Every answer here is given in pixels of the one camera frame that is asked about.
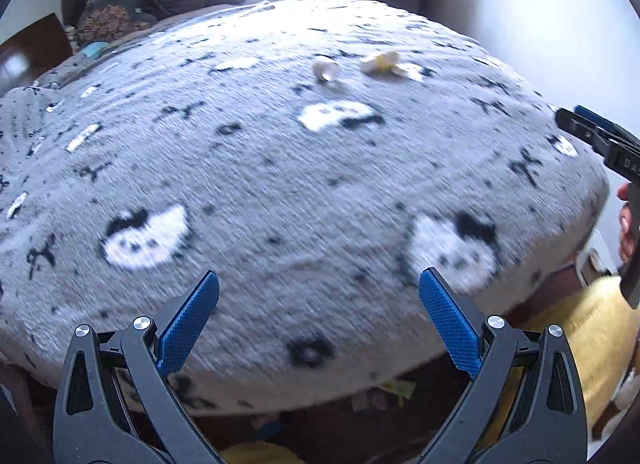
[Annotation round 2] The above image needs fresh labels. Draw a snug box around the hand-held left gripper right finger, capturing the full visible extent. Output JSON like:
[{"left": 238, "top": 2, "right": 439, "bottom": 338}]
[{"left": 415, "top": 267, "right": 589, "bottom": 464}]

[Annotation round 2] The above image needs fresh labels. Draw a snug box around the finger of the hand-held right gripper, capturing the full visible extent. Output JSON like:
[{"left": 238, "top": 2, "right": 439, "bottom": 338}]
[
  {"left": 574, "top": 104, "right": 632, "bottom": 139},
  {"left": 554, "top": 108, "right": 610, "bottom": 157}
]

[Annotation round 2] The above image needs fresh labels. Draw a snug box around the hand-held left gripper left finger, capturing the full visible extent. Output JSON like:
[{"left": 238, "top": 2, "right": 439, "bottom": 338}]
[{"left": 52, "top": 270, "right": 226, "bottom": 464}]

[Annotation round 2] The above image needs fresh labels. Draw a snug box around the person's right hand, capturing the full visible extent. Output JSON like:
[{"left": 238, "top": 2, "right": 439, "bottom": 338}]
[{"left": 617, "top": 183, "right": 637, "bottom": 265}]

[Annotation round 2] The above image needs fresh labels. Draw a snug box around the yellow paper scrap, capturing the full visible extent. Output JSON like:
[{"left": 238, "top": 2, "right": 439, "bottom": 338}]
[{"left": 377, "top": 379, "right": 417, "bottom": 401}]

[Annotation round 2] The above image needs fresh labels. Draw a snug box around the white box under bed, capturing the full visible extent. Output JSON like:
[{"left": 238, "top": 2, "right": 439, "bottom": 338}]
[{"left": 581, "top": 231, "right": 622, "bottom": 279}]

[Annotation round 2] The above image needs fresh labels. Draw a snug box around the yellow plush cloth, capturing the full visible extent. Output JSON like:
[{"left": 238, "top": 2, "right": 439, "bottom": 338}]
[{"left": 500, "top": 277, "right": 640, "bottom": 445}]

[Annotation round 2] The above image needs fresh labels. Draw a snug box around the grey printed blanket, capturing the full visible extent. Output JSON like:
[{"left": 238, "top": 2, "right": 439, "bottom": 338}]
[{"left": 0, "top": 0, "right": 612, "bottom": 418}]

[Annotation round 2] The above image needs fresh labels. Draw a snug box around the small round white container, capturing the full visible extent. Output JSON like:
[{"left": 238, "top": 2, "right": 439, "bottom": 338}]
[{"left": 312, "top": 58, "right": 342, "bottom": 83}]

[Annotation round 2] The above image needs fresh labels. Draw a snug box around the dark wooden headboard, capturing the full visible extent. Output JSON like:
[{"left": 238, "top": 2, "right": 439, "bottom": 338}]
[{"left": 0, "top": 13, "right": 74, "bottom": 96}]

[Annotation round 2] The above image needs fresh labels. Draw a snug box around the dark patterned pillow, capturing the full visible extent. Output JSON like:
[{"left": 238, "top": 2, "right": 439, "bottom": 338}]
[{"left": 75, "top": 0, "right": 157, "bottom": 46}]

